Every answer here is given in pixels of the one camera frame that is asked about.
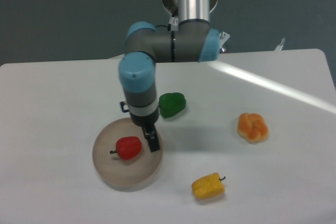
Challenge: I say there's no green toy bell pepper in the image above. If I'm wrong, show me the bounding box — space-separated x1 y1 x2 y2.
159 92 186 118

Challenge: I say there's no yellow toy bell pepper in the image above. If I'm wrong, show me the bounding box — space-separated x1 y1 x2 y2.
192 173 226 199

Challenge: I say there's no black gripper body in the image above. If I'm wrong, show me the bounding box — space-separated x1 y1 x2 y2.
120 100 159 127

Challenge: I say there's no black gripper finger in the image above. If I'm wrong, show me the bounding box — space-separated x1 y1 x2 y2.
142 124 161 152

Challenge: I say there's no orange knotted bread roll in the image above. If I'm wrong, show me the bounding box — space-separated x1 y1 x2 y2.
237 113 269 144

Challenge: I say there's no black cable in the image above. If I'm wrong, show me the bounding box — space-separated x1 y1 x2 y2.
154 8 180 32

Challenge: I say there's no red toy bell pepper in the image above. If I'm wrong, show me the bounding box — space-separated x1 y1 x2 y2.
110 136 142 160

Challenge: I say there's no beige round plate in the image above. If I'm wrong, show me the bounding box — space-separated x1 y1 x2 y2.
92 118 163 190

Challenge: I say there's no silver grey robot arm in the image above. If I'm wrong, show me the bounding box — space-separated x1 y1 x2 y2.
118 0 220 152

